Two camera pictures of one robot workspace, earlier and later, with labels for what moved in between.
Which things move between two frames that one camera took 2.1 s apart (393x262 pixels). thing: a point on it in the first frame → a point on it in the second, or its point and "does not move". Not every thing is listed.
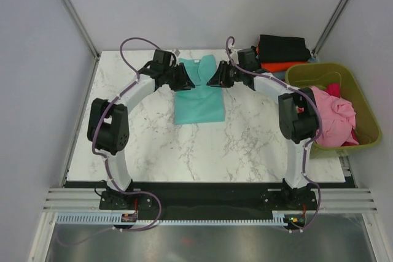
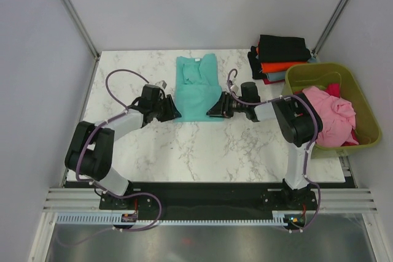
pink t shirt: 338,119 does not move
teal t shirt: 204,105 does not move
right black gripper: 220,78 → 221,109
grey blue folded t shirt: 282,75 does not move
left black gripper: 184,82 → 172,111
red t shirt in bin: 334,88 does not move
